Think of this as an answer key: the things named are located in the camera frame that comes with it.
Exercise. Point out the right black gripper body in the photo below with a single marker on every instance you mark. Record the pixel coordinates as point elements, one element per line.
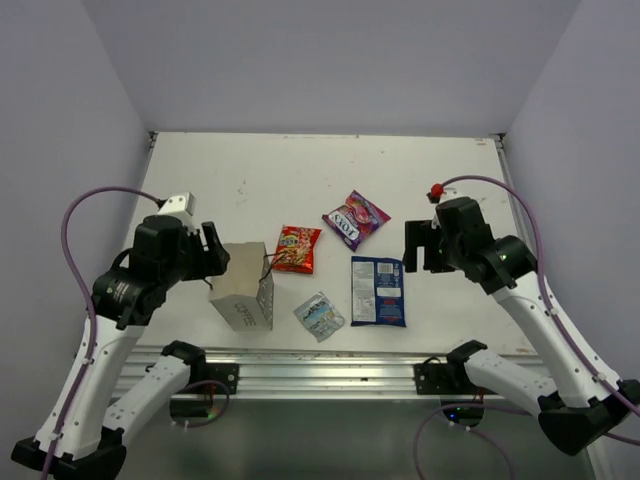
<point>452,250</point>

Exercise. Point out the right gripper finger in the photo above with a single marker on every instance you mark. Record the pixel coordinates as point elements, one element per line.
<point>435,261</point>
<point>414,238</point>

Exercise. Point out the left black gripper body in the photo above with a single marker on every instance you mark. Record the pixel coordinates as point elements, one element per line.
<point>189,263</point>

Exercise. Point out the white paper coffee bag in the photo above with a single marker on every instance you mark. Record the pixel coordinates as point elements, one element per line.
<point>244,294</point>

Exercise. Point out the blue snack packet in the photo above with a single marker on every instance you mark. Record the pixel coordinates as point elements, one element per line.
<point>377,292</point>

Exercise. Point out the purple candy packet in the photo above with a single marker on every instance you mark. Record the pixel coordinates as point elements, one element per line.
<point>356,220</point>

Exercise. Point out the red snack packet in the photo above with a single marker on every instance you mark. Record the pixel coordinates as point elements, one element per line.
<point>295,250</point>

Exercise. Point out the silver small snack packet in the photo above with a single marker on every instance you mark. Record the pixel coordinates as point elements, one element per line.
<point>319,316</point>

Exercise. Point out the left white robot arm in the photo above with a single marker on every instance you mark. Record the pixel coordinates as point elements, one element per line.
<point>87,433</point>

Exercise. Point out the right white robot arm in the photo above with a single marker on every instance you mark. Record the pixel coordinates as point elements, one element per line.
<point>581,398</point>

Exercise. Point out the right wrist camera red cap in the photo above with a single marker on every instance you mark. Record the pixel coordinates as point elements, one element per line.
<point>439,194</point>

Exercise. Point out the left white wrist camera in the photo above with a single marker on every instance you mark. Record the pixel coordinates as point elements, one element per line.
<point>182,207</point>

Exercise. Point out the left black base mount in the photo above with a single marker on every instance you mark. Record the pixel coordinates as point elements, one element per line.
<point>225,373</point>

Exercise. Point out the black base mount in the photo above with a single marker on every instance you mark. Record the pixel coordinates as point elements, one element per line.
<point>435,377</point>
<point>225,373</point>

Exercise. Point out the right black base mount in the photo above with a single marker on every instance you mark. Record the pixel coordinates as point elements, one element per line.
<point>435,377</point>

